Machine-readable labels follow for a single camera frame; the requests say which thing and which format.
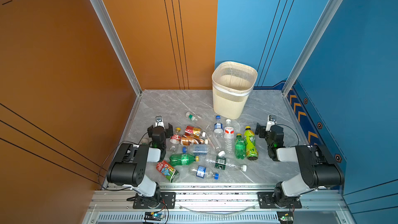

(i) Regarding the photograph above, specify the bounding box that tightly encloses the lime green tea bottle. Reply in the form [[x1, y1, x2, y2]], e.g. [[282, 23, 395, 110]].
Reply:
[[244, 126, 259, 161]]

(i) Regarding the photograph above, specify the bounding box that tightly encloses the clear bottle green cap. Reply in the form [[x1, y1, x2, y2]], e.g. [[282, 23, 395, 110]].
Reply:
[[186, 112, 202, 121]]

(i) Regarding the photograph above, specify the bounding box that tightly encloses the Wahaha clear water bottle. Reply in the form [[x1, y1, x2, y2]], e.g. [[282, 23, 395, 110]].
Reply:
[[224, 119, 234, 154]]

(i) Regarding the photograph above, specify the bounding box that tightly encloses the clear bottle dark green label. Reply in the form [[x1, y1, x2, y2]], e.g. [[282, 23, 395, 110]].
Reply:
[[204, 157, 247, 172]]

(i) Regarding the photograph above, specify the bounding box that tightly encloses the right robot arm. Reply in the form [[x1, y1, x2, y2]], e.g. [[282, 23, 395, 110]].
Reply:
[[255, 124, 344, 210]]

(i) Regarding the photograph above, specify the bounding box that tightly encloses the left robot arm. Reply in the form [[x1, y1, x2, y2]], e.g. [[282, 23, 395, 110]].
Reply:
[[107, 124, 176, 209]]

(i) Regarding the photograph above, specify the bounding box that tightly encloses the cream ribbed waste bin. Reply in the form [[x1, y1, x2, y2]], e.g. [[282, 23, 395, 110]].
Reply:
[[211, 61, 258, 119]]

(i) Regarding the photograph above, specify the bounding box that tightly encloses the clear bottle red label yellow cap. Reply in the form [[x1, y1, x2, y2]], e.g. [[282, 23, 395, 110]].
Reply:
[[168, 127, 181, 153]]

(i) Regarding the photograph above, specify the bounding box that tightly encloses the brown Nescafe bottle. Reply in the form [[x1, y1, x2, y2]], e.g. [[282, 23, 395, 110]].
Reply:
[[180, 135, 208, 146]]

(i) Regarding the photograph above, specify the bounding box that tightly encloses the large green Sprite bottle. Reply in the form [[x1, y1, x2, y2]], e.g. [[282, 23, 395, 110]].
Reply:
[[169, 153, 199, 167]]

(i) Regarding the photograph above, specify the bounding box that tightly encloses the small green Sprite bottle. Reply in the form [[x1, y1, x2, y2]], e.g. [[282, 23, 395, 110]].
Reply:
[[235, 133, 246, 159]]

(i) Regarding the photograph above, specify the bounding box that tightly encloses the pale blue label bottle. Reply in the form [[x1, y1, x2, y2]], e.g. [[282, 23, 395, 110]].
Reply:
[[182, 144, 210, 156]]

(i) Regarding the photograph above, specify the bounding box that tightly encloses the clear bottle blue cap front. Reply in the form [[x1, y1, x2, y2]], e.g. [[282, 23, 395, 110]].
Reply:
[[188, 166, 219, 180]]

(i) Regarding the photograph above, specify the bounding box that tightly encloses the guava label clear bottle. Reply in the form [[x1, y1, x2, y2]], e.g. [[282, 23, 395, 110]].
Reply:
[[206, 132, 226, 157]]

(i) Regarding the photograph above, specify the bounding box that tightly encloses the blue label clear bottle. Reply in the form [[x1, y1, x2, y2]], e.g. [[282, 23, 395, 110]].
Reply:
[[214, 115, 224, 137]]

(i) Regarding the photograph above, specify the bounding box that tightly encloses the right circuit board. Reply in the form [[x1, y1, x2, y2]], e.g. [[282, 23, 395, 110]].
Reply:
[[277, 212, 294, 224]]

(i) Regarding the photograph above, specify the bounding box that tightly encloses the circuit board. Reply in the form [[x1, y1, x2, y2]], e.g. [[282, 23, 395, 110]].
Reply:
[[277, 212, 294, 224], [143, 212, 166, 224]]

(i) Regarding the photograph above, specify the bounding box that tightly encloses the left circuit board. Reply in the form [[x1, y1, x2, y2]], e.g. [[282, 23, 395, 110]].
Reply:
[[143, 212, 166, 224]]

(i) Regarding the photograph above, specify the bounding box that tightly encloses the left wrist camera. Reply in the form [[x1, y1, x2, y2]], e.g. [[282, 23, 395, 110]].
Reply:
[[154, 116, 164, 128]]

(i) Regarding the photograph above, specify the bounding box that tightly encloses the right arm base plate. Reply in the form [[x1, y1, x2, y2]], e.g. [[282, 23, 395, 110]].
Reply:
[[257, 191, 302, 209]]

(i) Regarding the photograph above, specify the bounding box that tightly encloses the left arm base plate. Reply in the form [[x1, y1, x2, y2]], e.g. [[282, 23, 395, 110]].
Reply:
[[133, 191, 176, 209]]

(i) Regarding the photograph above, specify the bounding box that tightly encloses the aluminium front rail frame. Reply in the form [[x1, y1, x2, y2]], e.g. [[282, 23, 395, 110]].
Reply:
[[83, 183, 354, 224]]

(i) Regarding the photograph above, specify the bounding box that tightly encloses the left aluminium corner post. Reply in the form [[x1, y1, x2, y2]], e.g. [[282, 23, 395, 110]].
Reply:
[[90, 0, 143, 96]]

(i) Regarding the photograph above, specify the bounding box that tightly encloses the aluminium corner post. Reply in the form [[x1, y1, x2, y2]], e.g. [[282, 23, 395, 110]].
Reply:
[[90, 0, 143, 96], [282, 0, 343, 97]]

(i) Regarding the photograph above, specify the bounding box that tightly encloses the right aluminium corner post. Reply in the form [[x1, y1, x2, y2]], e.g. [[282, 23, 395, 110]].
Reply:
[[282, 0, 343, 97]]

